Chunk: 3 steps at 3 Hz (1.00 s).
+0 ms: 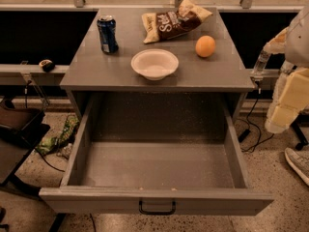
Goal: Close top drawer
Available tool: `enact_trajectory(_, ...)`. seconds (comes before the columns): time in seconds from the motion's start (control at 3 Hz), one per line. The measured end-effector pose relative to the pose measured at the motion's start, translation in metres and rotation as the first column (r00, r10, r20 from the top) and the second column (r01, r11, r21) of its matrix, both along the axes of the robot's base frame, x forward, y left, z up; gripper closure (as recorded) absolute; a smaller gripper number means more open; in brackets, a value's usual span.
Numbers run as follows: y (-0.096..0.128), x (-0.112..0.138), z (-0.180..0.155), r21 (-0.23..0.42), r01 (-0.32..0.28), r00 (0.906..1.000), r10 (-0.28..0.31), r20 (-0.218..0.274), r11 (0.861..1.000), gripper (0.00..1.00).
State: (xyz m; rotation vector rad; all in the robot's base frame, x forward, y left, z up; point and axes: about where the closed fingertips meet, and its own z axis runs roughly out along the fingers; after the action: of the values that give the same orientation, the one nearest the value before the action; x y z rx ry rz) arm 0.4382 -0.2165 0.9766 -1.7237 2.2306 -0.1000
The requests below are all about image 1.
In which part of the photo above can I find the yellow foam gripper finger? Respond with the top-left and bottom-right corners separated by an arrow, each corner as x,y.
265,68 -> 309,133

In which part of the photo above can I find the grey top drawer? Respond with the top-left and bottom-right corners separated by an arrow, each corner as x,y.
40,92 -> 273,216

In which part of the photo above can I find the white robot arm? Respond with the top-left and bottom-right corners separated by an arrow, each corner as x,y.
264,6 -> 309,133

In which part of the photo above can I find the grey drawer cabinet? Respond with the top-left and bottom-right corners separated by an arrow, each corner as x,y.
61,7 -> 254,115

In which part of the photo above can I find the black table leg stand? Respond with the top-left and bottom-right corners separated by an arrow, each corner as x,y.
291,114 -> 309,151

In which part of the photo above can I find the clear water bottle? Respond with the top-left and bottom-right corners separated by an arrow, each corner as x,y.
252,50 -> 270,76

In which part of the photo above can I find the grey sneaker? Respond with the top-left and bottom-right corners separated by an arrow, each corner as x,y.
284,148 -> 309,186

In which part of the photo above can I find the orange fruit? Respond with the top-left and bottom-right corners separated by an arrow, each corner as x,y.
195,36 -> 216,58

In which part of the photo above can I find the brown chip bag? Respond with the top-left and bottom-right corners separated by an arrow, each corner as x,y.
142,0 -> 212,44

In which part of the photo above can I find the white paper bowl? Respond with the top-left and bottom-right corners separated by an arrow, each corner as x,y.
131,49 -> 179,80

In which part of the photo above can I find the blue soda can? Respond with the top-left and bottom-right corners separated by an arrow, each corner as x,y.
97,15 -> 119,54

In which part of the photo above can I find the black yellow tape measure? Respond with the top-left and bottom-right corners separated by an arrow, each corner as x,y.
39,59 -> 55,73

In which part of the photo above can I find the green snack bag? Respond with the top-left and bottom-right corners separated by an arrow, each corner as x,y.
35,115 -> 79,156

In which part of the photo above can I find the black side table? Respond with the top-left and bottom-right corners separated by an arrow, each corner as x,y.
0,98 -> 50,198

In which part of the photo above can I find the black cable with adapter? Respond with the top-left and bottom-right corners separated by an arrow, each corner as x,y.
238,80 -> 275,154

